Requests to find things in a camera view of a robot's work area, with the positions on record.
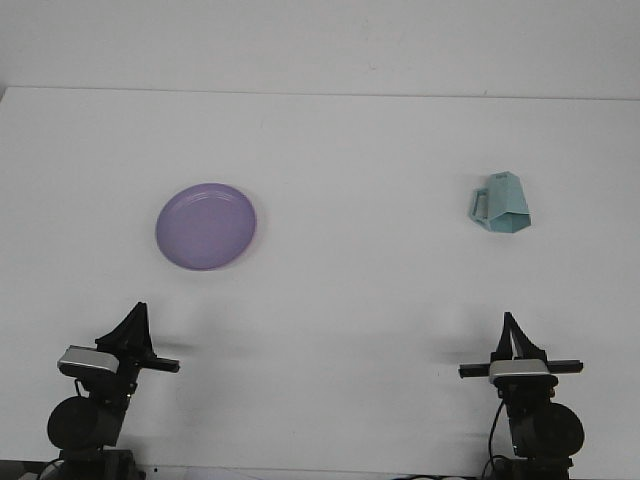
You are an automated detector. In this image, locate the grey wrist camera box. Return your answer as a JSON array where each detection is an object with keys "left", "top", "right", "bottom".
[
  {"left": 488, "top": 358, "right": 552, "bottom": 385},
  {"left": 56, "top": 345, "right": 122, "bottom": 376}
]

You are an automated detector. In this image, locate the round purple plate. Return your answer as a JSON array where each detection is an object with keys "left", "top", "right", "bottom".
[{"left": 154, "top": 181, "right": 259, "bottom": 273}]

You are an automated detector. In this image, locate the pale blue hexagonal cup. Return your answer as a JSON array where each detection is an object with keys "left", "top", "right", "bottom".
[{"left": 467, "top": 171, "right": 533, "bottom": 235}]

